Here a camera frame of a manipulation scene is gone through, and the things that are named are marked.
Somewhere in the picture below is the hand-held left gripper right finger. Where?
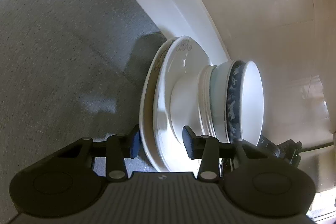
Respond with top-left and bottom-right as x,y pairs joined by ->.
182,125 -> 271,182

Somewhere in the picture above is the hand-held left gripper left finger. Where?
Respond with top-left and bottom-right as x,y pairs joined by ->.
56,124 -> 141,182

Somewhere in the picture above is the large white floral plate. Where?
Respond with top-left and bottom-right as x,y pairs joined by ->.
139,39 -> 184,173

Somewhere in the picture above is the cream round bowl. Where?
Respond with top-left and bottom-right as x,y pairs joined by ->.
170,65 -> 218,146

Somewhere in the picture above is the white bowl with blue rim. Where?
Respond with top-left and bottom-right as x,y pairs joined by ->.
224,60 -> 264,144

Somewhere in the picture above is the light blue ribbed bowl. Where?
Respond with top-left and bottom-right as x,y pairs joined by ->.
209,61 -> 237,135

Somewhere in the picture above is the small white floral plate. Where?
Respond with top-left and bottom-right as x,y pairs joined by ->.
152,35 -> 217,173

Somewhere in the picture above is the grey mat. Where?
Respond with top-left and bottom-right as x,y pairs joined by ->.
0,0 -> 168,224

